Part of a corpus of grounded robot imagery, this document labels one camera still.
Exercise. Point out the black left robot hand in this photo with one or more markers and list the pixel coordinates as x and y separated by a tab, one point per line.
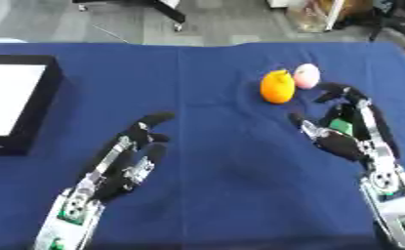
130	153

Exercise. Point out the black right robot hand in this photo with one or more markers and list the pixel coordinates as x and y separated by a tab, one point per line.
342	136

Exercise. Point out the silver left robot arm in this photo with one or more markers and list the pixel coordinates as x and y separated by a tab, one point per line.
69	218

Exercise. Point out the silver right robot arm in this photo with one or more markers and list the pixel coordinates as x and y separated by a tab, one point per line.
390	201

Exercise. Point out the black box with white inside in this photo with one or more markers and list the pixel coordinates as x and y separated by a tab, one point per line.
12	101

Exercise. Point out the pink toy peach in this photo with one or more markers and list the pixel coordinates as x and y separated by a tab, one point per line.
307	75

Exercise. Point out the orange toy fruit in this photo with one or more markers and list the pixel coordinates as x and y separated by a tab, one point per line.
278	86

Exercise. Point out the white pole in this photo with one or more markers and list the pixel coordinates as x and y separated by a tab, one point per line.
334	14

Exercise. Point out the black office chair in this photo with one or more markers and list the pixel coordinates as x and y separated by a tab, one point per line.
390	21

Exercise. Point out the clear plastic bag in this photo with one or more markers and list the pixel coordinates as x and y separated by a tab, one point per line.
310	14

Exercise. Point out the black rolling stand base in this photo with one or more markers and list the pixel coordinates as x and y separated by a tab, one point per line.
154	9

